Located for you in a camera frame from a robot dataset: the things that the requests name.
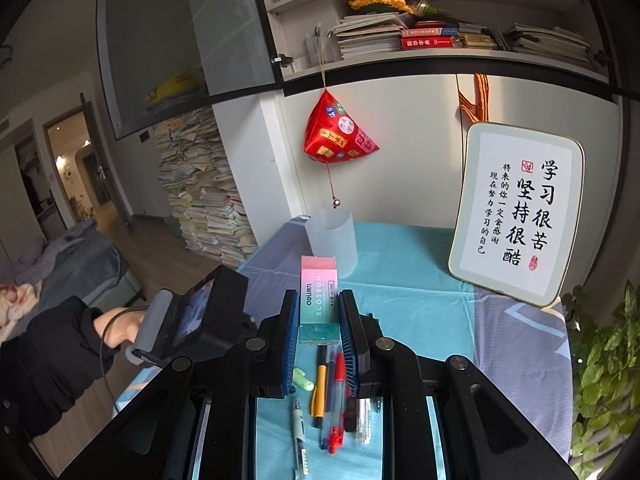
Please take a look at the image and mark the green white mechanical pen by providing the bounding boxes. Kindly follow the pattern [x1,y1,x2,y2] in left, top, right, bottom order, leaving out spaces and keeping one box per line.
[292,398,309,472]

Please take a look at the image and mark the black cable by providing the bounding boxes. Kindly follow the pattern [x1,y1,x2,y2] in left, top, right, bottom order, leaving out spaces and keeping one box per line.
[99,306,151,413]

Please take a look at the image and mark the yellow artificial flowers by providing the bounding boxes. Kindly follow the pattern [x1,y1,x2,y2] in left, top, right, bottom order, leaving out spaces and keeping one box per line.
[348,0,416,17]

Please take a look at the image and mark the white wall bookshelf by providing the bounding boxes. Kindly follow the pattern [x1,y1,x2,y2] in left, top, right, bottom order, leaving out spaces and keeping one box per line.
[254,0,623,97]

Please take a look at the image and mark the stack of grey workbooks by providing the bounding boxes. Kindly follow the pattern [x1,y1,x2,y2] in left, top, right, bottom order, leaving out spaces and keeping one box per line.
[332,12,416,61]

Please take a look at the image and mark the yellow pen black clip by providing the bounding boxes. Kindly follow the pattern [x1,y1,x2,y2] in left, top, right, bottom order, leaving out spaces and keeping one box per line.
[310,345,329,428]

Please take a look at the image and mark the green potted plant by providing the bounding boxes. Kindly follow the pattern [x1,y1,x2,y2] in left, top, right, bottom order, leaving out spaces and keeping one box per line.
[560,280,640,480]

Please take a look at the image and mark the red gel pen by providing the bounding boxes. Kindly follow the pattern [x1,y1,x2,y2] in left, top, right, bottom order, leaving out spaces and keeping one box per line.
[327,352,347,454]

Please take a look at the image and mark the person's left hand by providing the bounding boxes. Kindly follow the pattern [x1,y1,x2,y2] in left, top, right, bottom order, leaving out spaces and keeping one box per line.
[97,306,149,349]

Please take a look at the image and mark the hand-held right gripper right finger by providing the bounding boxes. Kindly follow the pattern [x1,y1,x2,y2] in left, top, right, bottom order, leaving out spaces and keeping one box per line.
[338,289,576,480]

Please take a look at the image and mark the white gel pen clear cap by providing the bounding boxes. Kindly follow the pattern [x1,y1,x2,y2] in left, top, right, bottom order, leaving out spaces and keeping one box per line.
[356,397,383,446]

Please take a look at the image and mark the orange striped bag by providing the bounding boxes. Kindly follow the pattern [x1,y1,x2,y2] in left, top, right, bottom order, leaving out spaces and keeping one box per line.
[455,73,491,126]

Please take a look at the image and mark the wooden room door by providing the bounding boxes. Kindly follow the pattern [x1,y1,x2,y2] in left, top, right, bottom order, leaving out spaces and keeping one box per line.
[80,92,133,233]

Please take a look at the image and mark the red hanging sachet ornament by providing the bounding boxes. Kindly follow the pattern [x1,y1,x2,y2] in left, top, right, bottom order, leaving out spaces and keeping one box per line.
[304,27,381,209]

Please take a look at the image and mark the framed calligraphy board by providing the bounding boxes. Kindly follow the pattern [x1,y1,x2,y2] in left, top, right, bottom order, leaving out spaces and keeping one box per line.
[446,121,586,309]

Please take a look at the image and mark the stack of worn books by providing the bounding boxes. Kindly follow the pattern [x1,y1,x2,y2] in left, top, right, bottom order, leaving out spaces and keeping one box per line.
[502,22,593,68]

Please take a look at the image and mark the glass cabinet door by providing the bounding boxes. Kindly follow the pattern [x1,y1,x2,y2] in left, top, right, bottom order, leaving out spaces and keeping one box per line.
[96,0,287,142]

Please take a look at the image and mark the translucent plastic pen holder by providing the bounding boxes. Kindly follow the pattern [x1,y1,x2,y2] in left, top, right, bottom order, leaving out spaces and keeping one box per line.
[304,210,360,281]

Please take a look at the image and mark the red thick books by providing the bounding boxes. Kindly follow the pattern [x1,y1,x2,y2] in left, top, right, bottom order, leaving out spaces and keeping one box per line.
[399,21,463,51]

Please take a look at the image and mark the pink teal eraser box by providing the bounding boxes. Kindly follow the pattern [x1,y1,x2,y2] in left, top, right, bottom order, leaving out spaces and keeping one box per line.
[299,255,342,345]

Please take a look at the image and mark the person's left forearm black sleeve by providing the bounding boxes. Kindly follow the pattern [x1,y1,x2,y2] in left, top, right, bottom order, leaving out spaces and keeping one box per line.
[0,296,119,441]

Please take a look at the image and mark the stack of papers on floor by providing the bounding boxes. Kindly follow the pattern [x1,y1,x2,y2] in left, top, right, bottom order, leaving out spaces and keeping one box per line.
[152,107,258,268]

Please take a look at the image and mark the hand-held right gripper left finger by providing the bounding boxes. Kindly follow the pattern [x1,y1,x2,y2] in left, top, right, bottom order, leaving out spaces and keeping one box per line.
[60,289,299,480]

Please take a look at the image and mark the bed with grey bedding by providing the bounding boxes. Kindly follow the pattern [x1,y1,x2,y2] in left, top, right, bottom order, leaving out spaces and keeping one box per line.
[0,217,141,346]

